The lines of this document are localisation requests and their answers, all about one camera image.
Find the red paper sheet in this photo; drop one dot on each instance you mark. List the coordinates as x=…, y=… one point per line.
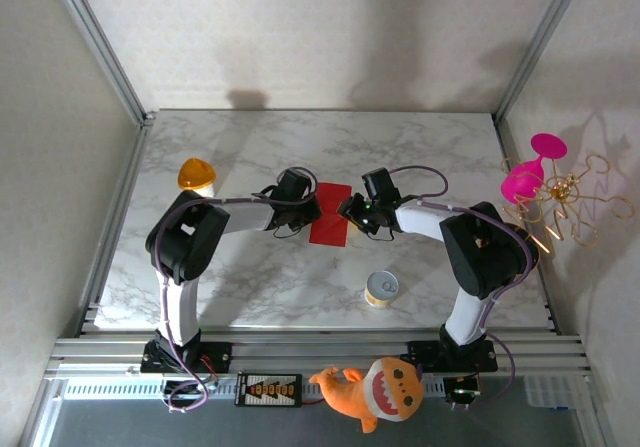
x=330, y=227

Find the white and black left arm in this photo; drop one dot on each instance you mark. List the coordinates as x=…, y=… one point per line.
x=185, y=239

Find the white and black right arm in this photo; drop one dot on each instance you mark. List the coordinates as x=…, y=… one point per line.
x=485, y=252

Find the tin can with yellow label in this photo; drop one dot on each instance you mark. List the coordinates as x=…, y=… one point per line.
x=382, y=288

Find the pink plastic goblet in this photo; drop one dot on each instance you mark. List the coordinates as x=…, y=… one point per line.
x=522, y=182

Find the black charging board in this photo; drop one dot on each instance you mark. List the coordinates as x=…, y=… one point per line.
x=269, y=390

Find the orange shark plush toy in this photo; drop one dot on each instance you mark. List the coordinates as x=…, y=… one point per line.
x=370, y=394

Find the black controller box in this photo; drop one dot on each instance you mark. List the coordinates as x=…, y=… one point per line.
x=462, y=392

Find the clear plastic box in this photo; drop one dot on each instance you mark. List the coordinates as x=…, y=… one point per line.
x=555, y=392

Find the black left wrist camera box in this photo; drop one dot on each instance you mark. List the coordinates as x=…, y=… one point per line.
x=294, y=183

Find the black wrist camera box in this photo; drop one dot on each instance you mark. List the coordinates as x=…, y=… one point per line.
x=294, y=183
x=379, y=183

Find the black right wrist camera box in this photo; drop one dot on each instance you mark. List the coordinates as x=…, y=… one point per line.
x=379, y=183

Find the aluminium frame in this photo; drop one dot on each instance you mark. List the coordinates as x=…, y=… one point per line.
x=320, y=349

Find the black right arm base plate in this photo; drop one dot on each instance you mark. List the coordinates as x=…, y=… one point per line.
x=425, y=354

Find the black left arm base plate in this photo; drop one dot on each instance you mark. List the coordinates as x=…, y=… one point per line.
x=215, y=354

